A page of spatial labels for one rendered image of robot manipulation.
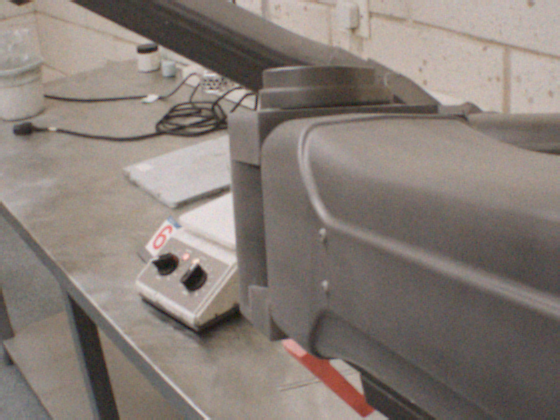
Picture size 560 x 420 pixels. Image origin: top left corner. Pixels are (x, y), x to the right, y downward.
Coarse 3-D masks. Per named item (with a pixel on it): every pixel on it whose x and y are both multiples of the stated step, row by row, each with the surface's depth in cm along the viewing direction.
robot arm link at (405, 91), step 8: (392, 72) 64; (384, 80) 63; (392, 80) 63; (400, 80) 64; (408, 80) 64; (392, 88) 62; (400, 88) 63; (408, 88) 63; (416, 88) 64; (400, 96) 62; (408, 96) 62; (416, 96) 63; (424, 96) 63; (432, 96) 64; (400, 104) 62; (408, 104) 62; (424, 104) 62; (432, 104) 63; (440, 104) 64; (464, 104) 70; (472, 104) 70; (480, 112) 70; (488, 112) 69; (496, 112) 69
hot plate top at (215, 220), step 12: (216, 204) 106; (228, 204) 105; (180, 216) 103; (192, 216) 103; (204, 216) 103; (216, 216) 102; (228, 216) 102; (192, 228) 101; (204, 228) 100; (216, 228) 99; (228, 228) 99; (216, 240) 98; (228, 240) 96
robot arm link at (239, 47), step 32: (32, 0) 69; (96, 0) 64; (128, 0) 63; (160, 0) 62; (192, 0) 63; (224, 0) 65; (160, 32) 64; (192, 32) 63; (224, 32) 62; (256, 32) 63; (288, 32) 65; (224, 64) 64; (256, 64) 63; (288, 64) 62; (320, 64) 62; (352, 64) 64
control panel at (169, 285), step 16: (176, 240) 102; (192, 256) 99; (208, 256) 98; (144, 272) 101; (176, 272) 99; (208, 272) 96; (160, 288) 98; (176, 288) 97; (208, 288) 94; (192, 304) 94
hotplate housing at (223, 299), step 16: (192, 240) 101; (208, 240) 101; (224, 256) 97; (224, 272) 95; (144, 288) 100; (224, 288) 95; (160, 304) 98; (176, 304) 96; (208, 304) 94; (224, 304) 95; (192, 320) 93; (208, 320) 95
